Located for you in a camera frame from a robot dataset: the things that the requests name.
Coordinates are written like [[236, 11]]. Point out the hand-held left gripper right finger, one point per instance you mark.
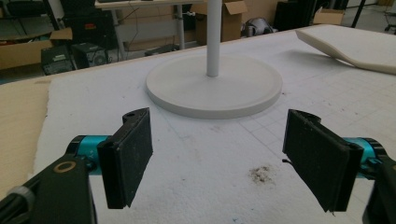
[[320, 161]]

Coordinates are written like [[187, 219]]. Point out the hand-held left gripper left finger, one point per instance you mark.
[[127, 161]]

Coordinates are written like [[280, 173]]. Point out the white utensil rack stand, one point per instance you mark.
[[186, 90]]

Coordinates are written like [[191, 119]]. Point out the cream slotted spatula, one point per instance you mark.
[[358, 49]]

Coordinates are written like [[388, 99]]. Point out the white foam mat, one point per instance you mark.
[[202, 174]]

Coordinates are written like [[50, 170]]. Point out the flat black device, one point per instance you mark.
[[162, 49]]

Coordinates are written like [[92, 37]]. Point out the black computer tower green label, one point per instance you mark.
[[57, 60]]

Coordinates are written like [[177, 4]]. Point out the small cardboard box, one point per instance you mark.
[[327, 17]]

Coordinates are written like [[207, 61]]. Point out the grey rounded appliance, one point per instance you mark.
[[258, 26]]

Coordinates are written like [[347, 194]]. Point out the black cabinet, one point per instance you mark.
[[292, 14]]

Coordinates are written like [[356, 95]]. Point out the long cardboard box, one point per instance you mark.
[[21, 53]]

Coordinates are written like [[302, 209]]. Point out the large open cardboard box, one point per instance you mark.
[[233, 25]]

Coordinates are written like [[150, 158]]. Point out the white desk frame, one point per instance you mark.
[[180, 28]]

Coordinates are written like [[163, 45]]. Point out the black metal frame post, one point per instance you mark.
[[358, 14]]

